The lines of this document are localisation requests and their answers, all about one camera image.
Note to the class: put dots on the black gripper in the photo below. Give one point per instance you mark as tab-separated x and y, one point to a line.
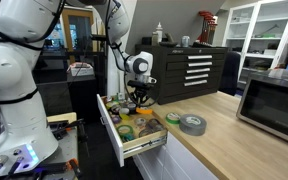
140	94

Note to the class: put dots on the orange masking tape roll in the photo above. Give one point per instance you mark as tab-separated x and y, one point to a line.
144	110

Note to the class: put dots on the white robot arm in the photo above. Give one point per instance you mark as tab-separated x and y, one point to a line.
24	26

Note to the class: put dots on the robot base table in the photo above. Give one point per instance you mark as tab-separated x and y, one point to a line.
26	142

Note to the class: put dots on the clear packing tape roll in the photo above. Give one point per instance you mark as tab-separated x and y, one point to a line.
140	122

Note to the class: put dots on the thin grey tape roll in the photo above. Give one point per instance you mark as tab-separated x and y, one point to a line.
155	125

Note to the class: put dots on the open wooden drawer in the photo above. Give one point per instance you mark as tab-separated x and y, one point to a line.
144	137

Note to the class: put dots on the purple tape roll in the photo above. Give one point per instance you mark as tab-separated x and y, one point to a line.
115	119

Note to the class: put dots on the green tape roll on counter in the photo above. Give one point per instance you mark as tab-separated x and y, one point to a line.
173	118

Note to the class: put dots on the green tape roll in drawer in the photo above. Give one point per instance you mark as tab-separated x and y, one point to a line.
125	132

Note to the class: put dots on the black tool chest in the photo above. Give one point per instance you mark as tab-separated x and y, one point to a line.
183	73

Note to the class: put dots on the white squeeze bottle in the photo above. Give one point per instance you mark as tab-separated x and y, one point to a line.
159	31

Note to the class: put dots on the metal can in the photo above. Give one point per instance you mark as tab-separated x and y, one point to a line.
185	41

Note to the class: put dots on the white cabinet drawers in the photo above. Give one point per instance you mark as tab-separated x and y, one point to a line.
172	161

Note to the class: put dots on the black clamp tool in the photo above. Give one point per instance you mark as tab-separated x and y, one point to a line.
60	128

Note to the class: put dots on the office chair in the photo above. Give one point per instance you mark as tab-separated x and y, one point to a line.
229	77

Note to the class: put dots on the black microwave oven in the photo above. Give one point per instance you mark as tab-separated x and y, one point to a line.
264	102

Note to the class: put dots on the white shelving unit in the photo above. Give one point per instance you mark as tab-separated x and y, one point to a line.
258	32

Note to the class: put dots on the grey duct tape roll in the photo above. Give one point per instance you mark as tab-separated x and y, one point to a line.
192	124

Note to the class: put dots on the red handled clamps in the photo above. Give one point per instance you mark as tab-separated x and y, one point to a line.
208	27

